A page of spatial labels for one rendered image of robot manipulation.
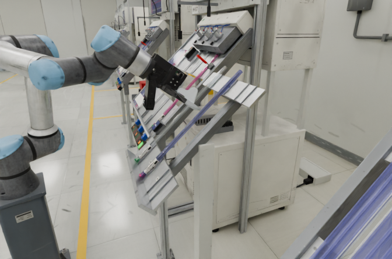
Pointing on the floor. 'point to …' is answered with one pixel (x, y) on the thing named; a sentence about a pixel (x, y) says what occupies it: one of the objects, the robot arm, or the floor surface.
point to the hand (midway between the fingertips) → (191, 105)
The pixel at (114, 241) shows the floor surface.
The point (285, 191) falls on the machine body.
